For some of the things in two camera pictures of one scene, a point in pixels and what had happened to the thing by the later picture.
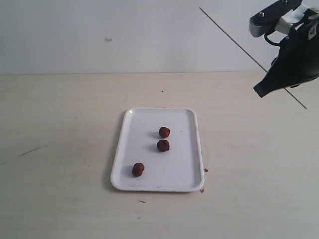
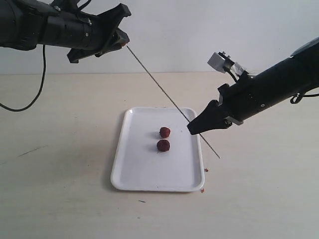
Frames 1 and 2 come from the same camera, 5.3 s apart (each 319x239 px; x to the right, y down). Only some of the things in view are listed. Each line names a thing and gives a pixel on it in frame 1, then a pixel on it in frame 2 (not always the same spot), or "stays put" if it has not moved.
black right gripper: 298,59 → 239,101
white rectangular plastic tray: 179,169 stays put
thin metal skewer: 242,48 → 169,96
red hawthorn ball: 164,132 stays put
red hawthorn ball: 163,145 stays put
